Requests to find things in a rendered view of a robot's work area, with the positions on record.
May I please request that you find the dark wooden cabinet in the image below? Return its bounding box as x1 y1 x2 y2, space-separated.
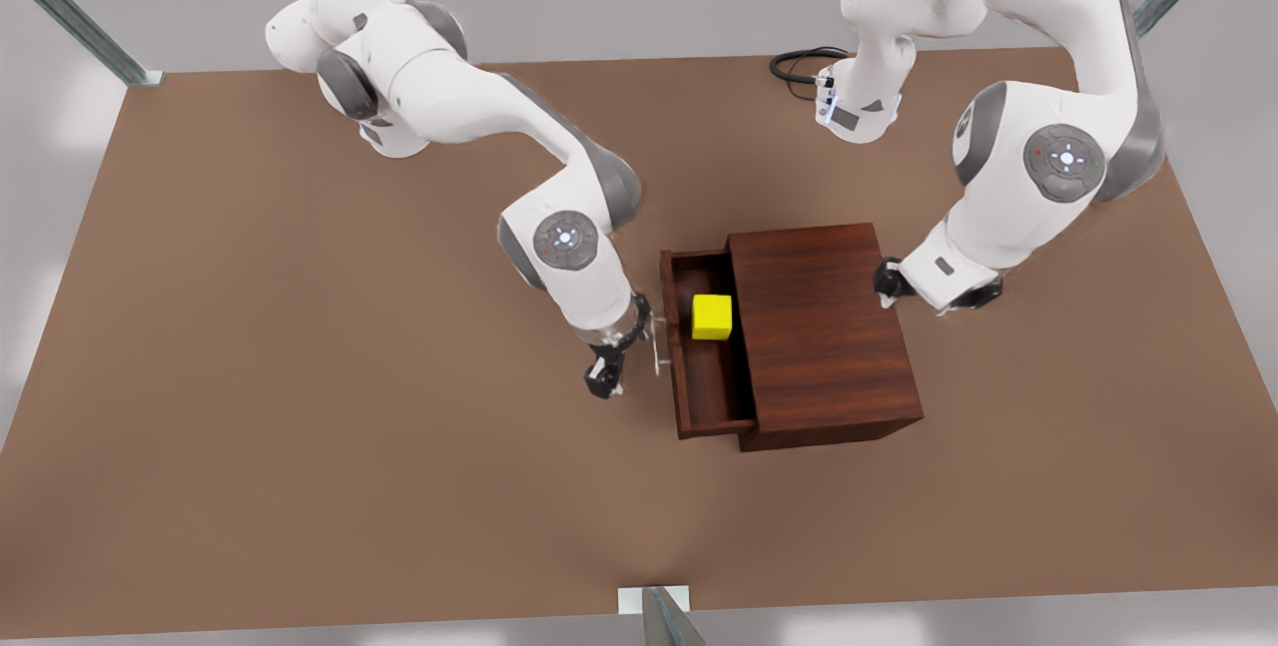
726 222 925 453

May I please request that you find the yellow cube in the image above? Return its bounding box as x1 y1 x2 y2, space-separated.
691 294 734 342

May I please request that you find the dark wooden drawer, silver handle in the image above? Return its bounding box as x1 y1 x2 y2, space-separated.
648 249 760 441

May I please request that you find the black cable loop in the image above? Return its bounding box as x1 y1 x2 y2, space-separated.
769 46 852 104

